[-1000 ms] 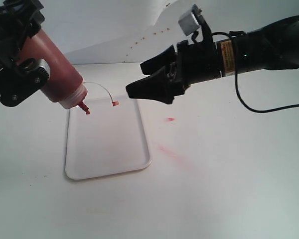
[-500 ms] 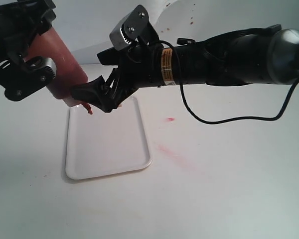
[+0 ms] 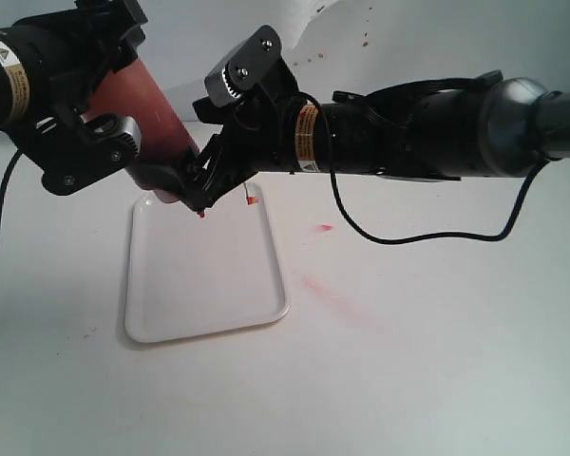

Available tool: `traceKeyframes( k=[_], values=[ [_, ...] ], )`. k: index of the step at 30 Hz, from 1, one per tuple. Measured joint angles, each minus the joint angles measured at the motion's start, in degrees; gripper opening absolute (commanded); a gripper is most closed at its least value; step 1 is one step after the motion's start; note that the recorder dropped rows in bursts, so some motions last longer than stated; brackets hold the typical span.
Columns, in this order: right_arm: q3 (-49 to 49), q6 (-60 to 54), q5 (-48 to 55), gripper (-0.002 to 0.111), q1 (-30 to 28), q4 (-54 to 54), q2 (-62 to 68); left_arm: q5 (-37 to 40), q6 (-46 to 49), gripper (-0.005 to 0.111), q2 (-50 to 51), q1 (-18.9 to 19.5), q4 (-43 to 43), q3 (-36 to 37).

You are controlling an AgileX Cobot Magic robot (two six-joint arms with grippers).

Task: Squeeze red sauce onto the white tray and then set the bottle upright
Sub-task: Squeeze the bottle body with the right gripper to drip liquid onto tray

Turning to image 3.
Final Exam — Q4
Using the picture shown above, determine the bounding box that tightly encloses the white rectangular plastic tray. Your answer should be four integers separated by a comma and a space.
123, 182, 291, 344

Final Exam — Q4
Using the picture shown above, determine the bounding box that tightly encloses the red sauce squeeze bottle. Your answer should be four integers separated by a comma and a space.
84, 59, 198, 203

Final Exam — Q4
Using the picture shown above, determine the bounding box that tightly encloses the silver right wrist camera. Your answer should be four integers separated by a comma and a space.
204, 25, 282, 108

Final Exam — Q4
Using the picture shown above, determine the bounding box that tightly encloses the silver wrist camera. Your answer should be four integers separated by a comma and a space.
204, 25, 282, 108
85, 113, 142, 166

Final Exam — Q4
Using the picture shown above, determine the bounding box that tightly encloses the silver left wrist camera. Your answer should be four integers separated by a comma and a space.
85, 113, 142, 166

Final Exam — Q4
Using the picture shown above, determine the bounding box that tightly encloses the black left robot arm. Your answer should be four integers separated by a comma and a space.
0, 1, 147, 196

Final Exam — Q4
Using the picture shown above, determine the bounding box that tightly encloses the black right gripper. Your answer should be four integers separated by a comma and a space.
127, 56, 310, 213

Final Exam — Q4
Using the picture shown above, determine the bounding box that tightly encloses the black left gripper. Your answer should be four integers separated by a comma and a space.
9, 1, 147, 196

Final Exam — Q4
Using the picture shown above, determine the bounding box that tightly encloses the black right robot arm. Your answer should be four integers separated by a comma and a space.
136, 60, 570, 212

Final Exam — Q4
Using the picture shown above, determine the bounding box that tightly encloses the black right camera cable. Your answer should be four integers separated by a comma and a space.
284, 92, 552, 247

